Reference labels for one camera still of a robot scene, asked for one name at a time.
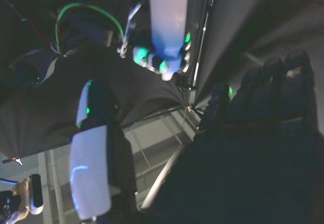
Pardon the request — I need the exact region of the white and black handheld controller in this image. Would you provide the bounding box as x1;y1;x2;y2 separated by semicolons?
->
28;174;45;216

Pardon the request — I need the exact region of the person's hand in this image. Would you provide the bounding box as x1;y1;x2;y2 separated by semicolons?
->
5;177;31;224

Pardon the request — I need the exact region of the blue translucent water bottle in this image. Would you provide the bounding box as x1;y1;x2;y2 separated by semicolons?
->
148;0;189;82

